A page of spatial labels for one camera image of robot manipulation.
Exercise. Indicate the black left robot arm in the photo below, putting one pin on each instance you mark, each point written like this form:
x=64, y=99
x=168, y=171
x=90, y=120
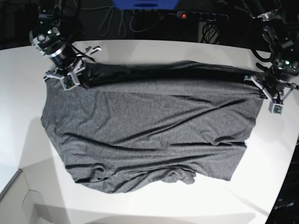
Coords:
x=275, y=82

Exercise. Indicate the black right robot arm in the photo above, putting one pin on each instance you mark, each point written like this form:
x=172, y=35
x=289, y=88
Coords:
x=47, y=38

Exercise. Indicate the grey t-shirt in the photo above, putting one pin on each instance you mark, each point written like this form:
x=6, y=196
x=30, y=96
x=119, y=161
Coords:
x=146, y=124

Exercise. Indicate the black power strip red light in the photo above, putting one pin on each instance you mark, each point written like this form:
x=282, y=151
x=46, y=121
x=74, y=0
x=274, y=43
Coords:
x=202, y=16

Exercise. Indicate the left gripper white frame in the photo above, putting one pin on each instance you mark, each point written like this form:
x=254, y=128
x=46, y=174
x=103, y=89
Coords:
x=276, y=97

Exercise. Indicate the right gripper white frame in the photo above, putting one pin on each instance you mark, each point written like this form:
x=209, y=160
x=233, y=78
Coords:
x=69, y=65

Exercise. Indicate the blue box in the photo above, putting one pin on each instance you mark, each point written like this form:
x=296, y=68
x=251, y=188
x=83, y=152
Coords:
x=146, y=4

